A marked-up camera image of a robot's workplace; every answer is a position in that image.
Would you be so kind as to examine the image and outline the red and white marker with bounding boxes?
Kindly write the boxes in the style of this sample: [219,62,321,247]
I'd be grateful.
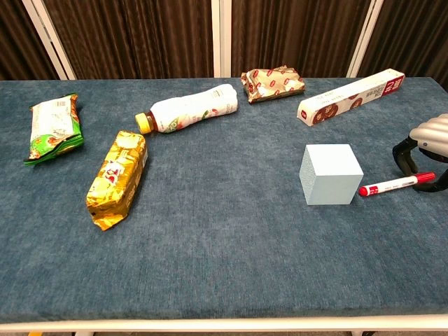
[358,171,437,198]

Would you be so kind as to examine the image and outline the silver and black right hand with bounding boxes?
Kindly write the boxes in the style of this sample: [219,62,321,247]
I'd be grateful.
[391,113,448,193]

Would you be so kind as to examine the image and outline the brown and red snack wrapper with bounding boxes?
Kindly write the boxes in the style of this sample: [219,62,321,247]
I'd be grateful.
[241,66,306,104]

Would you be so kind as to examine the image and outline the white labelled drink bottle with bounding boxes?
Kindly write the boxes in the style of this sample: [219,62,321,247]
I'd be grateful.
[134,83,239,135]

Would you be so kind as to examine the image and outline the light blue cube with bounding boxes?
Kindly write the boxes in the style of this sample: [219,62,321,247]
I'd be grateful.
[299,143,365,207]

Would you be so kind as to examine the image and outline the dark brown curtain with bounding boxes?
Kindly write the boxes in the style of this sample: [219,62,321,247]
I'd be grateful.
[0,0,448,81]

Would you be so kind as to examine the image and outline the gold foil snack package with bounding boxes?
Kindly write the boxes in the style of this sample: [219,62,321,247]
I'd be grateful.
[85,130,149,232]

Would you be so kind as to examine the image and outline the long white and maroon box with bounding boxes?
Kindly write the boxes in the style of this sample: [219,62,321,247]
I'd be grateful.
[297,68,406,127]

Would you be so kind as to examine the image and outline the white screen frame post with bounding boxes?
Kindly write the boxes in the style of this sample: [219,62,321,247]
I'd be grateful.
[21,0,77,81]
[346,0,385,78]
[211,0,232,78]

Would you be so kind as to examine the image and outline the white table frame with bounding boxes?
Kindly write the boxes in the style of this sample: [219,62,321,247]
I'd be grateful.
[0,314,448,336]

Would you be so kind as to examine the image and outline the green and white snack bag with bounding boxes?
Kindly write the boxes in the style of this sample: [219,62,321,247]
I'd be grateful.
[23,92,85,167]

